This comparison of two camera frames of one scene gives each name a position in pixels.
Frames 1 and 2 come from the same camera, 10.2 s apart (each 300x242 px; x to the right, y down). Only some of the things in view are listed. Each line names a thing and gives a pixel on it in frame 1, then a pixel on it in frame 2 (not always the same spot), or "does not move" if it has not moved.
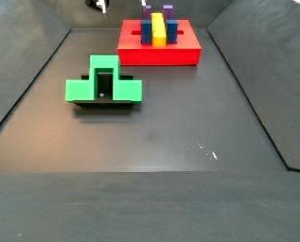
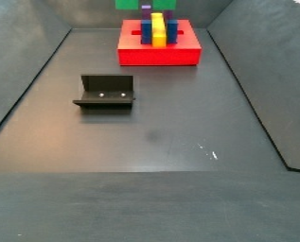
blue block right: [173, 24] does not move
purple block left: [148, 12] does not move
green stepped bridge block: [126, 90] → [158, 5]
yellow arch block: [158, 30] does not move
